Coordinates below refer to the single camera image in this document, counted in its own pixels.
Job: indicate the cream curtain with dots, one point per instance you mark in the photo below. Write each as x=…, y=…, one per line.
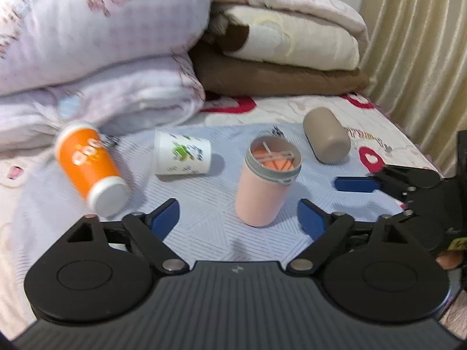
x=419, y=51

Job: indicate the pink cup with grey rim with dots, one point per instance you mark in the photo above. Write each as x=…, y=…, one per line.
x=259, y=193

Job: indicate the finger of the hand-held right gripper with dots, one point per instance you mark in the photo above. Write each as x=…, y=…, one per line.
x=352, y=184

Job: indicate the person's right hand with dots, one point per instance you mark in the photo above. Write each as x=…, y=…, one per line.
x=449, y=260

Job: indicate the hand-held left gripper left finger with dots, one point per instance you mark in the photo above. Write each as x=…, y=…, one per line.
x=166, y=218

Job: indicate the cream folded blanket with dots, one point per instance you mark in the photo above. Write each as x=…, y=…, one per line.
x=306, y=40

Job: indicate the brown folded blanket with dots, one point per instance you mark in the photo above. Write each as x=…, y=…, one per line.
x=262, y=76

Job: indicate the white printed bed sheet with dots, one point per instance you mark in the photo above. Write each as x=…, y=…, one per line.
x=288, y=113

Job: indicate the pink checkered quilt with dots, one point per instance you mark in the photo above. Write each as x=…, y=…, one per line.
x=91, y=43

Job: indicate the taupe cup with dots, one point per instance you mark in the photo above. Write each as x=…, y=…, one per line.
x=326, y=135

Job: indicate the orange cup with white lid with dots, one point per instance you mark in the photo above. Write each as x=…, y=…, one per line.
x=89, y=167

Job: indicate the blue striped mat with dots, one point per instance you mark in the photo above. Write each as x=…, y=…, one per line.
x=204, y=200

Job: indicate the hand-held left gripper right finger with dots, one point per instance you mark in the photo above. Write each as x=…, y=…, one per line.
x=310, y=218

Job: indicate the white printed paper cup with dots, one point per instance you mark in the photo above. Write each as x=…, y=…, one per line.
x=180, y=153

